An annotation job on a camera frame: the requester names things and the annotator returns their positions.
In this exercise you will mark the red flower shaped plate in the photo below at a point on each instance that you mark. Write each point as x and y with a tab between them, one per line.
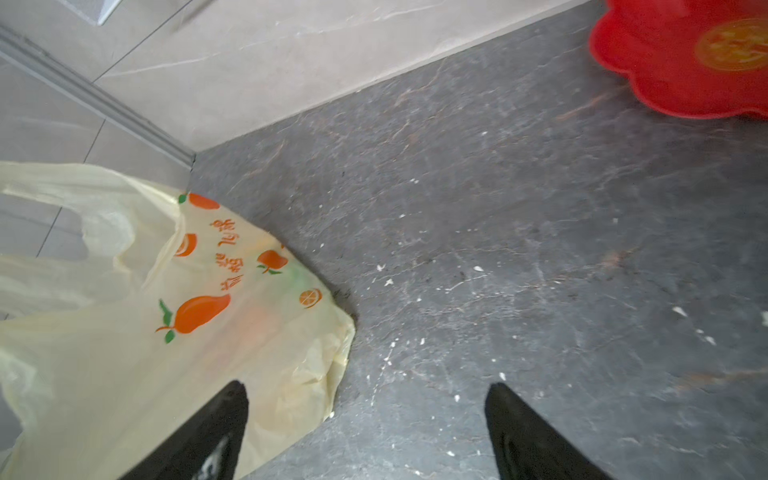
688	59

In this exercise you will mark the yellow plastic bag fruit print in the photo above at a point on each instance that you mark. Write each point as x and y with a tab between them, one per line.
104	358

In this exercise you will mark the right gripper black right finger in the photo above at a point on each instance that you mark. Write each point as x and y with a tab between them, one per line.
526	446

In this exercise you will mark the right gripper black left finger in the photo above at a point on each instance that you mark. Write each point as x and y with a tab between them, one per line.
206	446

